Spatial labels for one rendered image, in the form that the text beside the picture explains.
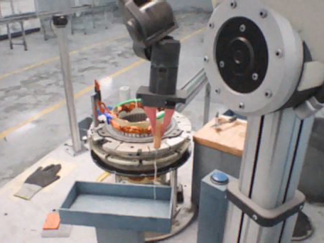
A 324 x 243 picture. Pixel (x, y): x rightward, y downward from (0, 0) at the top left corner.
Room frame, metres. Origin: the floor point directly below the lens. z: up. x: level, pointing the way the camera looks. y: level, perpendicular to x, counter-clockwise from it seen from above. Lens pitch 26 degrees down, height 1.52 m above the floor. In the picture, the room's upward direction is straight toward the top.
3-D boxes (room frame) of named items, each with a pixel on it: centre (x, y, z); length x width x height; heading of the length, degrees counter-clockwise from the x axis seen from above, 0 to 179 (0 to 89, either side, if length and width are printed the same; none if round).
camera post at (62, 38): (1.23, 0.40, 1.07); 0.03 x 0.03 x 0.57; 43
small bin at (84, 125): (1.36, 0.35, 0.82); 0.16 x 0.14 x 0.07; 67
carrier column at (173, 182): (0.79, -0.04, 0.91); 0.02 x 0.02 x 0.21
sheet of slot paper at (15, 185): (1.00, 0.50, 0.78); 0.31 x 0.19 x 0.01; 158
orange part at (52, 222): (0.74, 0.36, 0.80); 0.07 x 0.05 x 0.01; 3
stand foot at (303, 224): (1.56, -0.87, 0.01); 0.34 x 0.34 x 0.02
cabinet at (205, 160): (0.88, -0.23, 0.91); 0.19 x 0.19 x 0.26; 57
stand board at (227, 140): (0.88, -0.23, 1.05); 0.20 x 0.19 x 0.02; 147
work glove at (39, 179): (0.99, 0.49, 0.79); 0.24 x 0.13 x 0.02; 158
